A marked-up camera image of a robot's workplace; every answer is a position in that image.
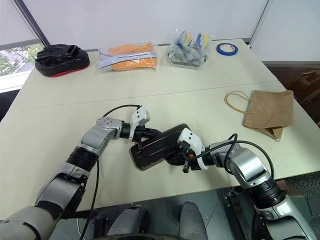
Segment clear bag of blue-yellow items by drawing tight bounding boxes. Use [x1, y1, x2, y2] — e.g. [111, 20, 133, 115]
[164, 27, 216, 71]

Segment blue tape roll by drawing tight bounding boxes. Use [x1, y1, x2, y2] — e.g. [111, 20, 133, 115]
[215, 42, 239, 57]

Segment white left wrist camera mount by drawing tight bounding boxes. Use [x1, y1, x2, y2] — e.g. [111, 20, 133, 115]
[128, 105, 151, 140]

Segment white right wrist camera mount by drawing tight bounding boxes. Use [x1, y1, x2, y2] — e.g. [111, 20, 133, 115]
[177, 127, 210, 172]

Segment white wall post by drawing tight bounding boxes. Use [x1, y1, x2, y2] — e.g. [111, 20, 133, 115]
[248, 0, 273, 49]

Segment dark object behind table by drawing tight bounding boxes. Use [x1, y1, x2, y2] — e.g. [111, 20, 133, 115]
[290, 70, 320, 106]

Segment brown paper bag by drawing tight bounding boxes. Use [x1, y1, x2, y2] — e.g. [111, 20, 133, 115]
[223, 89, 295, 143]

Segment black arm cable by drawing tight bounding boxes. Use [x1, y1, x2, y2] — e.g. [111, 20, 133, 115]
[79, 104, 143, 240]
[181, 133, 276, 181]

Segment black metal frame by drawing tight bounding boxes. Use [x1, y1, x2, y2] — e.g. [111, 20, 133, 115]
[223, 187, 266, 240]

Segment black bracket under table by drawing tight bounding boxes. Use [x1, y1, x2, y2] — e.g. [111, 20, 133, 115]
[91, 215, 111, 236]

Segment black tool case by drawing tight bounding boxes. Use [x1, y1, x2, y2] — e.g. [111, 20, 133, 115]
[128, 122, 193, 172]

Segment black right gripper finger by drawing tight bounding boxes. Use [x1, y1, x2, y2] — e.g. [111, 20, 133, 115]
[165, 152, 186, 167]

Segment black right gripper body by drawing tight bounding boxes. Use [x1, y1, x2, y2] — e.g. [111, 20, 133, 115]
[181, 146, 201, 174]

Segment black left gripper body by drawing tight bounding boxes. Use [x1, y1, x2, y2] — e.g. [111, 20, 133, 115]
[133, 126, 151, 143]

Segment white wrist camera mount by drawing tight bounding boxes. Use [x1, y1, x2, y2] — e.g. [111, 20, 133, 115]
[177, 127, 210, 172]
[128, 105, 151, 140]

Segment black shoe with red sole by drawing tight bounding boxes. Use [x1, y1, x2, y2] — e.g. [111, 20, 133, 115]
[34, 43, 91, 79]

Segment grey window frame post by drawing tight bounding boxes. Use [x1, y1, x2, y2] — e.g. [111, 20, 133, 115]
[10, 0, 51, 48]

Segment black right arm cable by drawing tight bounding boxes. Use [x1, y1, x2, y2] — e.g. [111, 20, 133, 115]
[181, 133, 276, 181]

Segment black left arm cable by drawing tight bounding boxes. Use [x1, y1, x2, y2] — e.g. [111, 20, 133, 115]
[79, 104, 143, 240]

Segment bagged orange canvas shoes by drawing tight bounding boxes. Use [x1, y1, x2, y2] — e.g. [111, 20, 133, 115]
[95, 38, 160, 74]

